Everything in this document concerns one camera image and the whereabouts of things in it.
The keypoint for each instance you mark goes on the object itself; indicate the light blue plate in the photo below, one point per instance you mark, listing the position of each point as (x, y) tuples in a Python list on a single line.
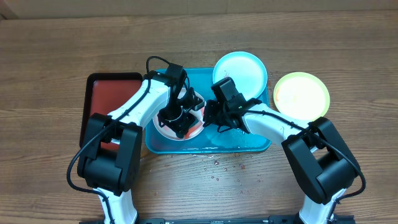
[(247, 71)]

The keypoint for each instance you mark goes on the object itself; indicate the pink and green sponge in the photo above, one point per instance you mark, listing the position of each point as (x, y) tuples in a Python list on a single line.
[(192, 131)]

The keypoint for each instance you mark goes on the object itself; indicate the teal plastic tray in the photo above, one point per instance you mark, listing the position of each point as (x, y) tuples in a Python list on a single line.
[(208, 141)]

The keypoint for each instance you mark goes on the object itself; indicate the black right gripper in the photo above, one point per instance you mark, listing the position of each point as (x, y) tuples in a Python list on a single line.
[(212, 119)]

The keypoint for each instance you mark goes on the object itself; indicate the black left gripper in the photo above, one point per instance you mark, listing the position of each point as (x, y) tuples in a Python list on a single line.
[(181, 127)]

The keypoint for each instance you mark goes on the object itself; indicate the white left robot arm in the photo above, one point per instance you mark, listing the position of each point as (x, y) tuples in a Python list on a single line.
[(109, 156)]

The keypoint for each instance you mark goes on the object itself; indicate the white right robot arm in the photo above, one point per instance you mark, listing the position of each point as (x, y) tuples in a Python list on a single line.
[(322, 163)]

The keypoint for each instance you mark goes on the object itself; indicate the yellow plate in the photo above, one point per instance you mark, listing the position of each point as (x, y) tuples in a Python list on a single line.
[(301, 95)]

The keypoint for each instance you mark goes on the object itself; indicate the black tray with red liquid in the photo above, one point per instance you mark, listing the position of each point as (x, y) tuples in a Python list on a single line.
[(106, 92)]

